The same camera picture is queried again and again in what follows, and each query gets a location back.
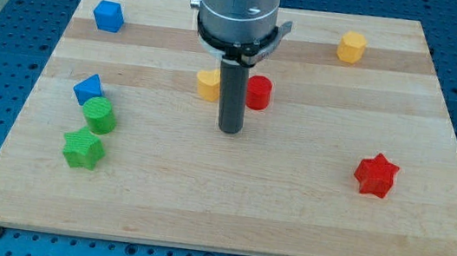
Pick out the red cylinder block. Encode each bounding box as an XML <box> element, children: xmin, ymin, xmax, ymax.
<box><xmin>245</xmin><ymin>75</ymin><xmax>273</xmax><ymax>110</ymax></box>

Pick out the black clamp mount ring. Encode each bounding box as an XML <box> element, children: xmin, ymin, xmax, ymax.
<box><xmin>197</xmin><ymin>13</ymin><xmax>293</xmax><ymax>67</ymax></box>

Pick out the red star block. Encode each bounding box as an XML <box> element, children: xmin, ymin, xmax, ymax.
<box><xmin>354</xmin><ymin>153</ymin><xmax>400</xmax><ymax>199</ymax></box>

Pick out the yellow heart block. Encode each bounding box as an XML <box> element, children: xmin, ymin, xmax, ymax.
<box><xmin>197</xmin><ymin>69</ymin><xmax>220</xmax><ymax>102</ymax></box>

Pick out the yellow hexagon block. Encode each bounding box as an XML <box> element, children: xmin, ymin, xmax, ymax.
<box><xmin>336</xmin><ymin>31</ymin><xmax>368</xmax><ymax>64</ymax></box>

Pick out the wooden board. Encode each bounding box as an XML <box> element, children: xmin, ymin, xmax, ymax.
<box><xmin>0</xmin><ymin>0</ymin><xmax>457</xmax><ymax>256</ymax></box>

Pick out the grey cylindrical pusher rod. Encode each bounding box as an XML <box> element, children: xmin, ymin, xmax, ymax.
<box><xmin>218</xmin><ymin>60</ymin><xmax>249</xmax><ymax>134</ymax></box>

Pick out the green cylinder block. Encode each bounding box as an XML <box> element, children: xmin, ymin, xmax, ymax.
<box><xmin>82</xmin><ymin>96</ymin><xmax>117</xmax><ymax>135</ymax></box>

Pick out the green star block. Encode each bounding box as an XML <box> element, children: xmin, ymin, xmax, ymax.
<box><xmin>62</xmin><ymin>126</ymin><xmax>105</xmax><ymax>171</ymax></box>

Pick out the blue cube block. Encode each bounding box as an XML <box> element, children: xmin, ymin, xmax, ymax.
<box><xmin>93</xmin><ymin>0</ymin><xmax>124</xmax><ymax>33</ymax></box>

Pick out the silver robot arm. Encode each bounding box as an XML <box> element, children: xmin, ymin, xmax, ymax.
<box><xmin>190</xmin><ymin>0</ymin><xmax>293</xmax><ymax>134</ymax></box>

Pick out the blue triangle block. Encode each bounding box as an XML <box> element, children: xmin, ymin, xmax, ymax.
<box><xmin>73</xmin><ymin>74</ymin><xmax>103</xmax><ymax>106</ymax></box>

